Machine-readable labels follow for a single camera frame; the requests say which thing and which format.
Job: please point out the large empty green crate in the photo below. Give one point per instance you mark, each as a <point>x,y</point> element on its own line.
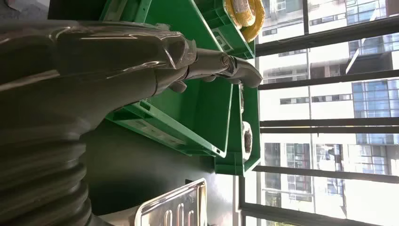
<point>199,118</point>

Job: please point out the dark window frame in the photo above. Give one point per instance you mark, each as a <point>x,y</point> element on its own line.
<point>327,125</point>

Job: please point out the white and brown package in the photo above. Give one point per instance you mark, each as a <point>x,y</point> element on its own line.
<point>247,140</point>

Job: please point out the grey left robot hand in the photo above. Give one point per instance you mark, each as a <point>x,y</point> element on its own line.
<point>93,68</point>

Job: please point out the shiny metal tray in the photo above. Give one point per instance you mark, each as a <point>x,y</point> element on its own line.
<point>184,202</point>

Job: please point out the green crate holding a package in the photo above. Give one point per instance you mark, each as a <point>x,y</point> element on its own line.
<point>237,162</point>

